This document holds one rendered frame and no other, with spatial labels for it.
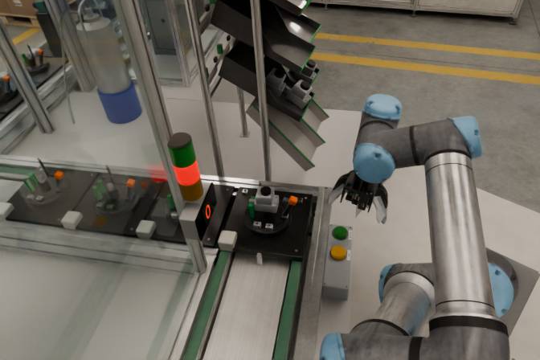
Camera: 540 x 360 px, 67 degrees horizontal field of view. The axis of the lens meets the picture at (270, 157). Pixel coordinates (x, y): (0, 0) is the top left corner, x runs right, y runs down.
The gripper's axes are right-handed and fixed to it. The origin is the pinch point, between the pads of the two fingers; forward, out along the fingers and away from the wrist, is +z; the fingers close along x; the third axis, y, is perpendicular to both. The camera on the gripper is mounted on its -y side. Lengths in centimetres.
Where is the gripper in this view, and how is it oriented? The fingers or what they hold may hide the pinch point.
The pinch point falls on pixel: (355, 211)
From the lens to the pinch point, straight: 110.4
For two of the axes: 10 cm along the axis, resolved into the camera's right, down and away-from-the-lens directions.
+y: -4.2, 5.7, -7.0
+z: -0.5, 7.6, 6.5
